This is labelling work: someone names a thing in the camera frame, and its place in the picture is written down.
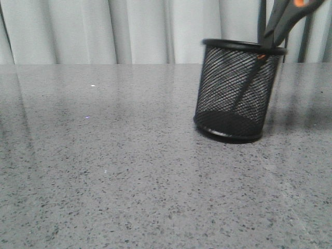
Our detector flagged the grey orange handled scissors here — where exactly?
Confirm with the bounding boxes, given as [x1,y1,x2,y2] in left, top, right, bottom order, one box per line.
[231,1,323,110]

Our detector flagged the black mesh pen bucket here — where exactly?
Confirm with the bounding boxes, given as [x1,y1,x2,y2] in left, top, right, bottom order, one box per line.
[193,39,287,141]

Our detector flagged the grey white curtain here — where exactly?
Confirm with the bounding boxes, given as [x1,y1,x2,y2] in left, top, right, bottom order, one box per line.
[0,0,332,65]

